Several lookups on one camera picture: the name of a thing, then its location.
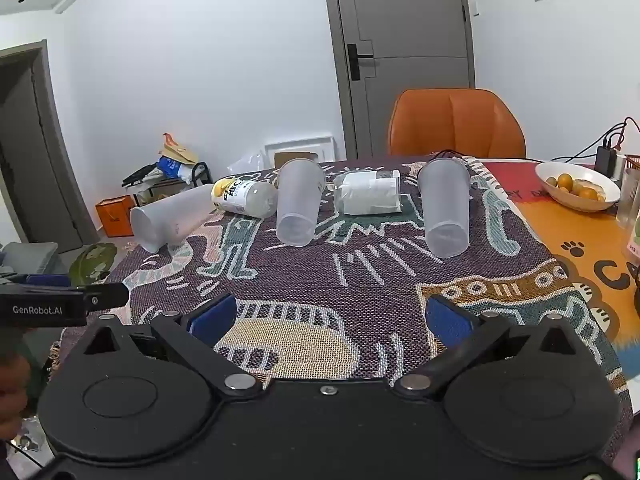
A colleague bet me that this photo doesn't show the printed woven blanket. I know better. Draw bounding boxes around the printed woven blanket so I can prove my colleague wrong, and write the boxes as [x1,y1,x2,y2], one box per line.
[60,156,632,461]

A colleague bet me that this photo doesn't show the black door handle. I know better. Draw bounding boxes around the black door handle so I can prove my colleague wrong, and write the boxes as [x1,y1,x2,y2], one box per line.
[347,43,374,82]

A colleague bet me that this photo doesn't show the orange cardboard box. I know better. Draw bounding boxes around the orange cardboard box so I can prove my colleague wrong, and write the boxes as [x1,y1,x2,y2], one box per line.
[95,194,137,237]

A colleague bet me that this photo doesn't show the clear drinking glass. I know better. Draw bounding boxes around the clear drinking glass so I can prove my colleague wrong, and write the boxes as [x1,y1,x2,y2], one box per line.
[616,167,640,231]

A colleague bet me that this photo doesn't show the orange paw print tablecloth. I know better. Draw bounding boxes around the orange paw print tablecloth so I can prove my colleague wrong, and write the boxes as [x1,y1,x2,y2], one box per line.
[480,160,640,381]

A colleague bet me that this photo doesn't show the frosted plastic cup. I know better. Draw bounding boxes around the frosted plastic cup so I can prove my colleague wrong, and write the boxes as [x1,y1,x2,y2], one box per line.
[129,183,217,254]
[276,158,327,248]
[417,157,472,260]

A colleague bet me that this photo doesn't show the blue and white bag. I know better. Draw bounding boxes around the blue and white bag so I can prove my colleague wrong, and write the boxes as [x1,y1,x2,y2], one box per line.
[158,156,195,184]

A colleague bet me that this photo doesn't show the black folded stand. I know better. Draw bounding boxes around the black folded stand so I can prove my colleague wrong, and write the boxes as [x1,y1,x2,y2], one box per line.
[122,162,162,187]

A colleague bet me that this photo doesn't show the red cable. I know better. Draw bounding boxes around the red cable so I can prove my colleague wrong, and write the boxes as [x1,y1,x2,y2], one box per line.
[606,116,640,150]

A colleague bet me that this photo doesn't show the black power charger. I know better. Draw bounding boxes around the black power charger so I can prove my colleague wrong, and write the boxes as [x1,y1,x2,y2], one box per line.
[594,145,619,177]

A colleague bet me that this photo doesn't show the green leaf-shaped item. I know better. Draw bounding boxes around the green leaf-shaped item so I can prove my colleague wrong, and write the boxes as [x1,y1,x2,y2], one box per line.
[68,242,119,287]

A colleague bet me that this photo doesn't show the grey door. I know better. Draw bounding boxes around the grey door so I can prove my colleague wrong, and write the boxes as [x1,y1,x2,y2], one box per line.
[321,0,477,161]

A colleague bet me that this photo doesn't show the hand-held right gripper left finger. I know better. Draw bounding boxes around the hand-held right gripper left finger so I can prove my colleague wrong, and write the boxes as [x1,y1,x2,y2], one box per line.
[80,292,263,398]

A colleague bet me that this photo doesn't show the brown cardboard box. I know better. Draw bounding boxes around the brown cardboard box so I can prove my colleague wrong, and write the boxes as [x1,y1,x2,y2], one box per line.
[273,152,322,169]

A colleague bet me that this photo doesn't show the person's left hand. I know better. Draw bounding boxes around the person's left hand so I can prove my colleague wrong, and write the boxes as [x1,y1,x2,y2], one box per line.
[0,352,32,433]

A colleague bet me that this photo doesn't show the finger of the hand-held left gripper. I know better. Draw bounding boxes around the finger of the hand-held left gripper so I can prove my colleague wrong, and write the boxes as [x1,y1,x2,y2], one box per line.
[82,282,132,312]

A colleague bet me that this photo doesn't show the white label plastic bottle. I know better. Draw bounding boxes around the white label plastic bottle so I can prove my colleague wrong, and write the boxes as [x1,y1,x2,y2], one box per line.
[333,169,402,216]

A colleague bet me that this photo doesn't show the clear plastic bag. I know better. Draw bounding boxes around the clear plastic bag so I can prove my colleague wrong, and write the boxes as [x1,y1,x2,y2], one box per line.
[227,154,267,182]

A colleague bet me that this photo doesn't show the orange leather chair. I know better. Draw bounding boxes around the orange leather chair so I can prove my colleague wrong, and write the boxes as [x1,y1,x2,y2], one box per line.
[387,88,527,159]

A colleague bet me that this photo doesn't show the yellow label plastic bottle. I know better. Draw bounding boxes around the yellow label plastic bottle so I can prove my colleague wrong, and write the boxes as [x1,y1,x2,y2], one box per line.
[211,177,279,219]

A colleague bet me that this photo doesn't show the brown paper bag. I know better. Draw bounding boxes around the brown paper bag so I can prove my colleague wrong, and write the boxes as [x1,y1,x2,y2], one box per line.
[159,132,199,166]

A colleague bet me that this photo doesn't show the dark brown door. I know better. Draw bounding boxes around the dark brown door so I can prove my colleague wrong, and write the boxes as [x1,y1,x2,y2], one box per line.
[0,40,101,256]

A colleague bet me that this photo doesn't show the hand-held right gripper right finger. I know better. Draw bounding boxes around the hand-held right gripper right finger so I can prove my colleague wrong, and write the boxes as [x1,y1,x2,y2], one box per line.
[391,294,590,399]

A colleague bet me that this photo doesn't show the white fruit bowl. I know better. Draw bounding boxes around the white fruit bowl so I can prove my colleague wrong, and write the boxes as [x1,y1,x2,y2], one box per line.
[534,160,622,212]

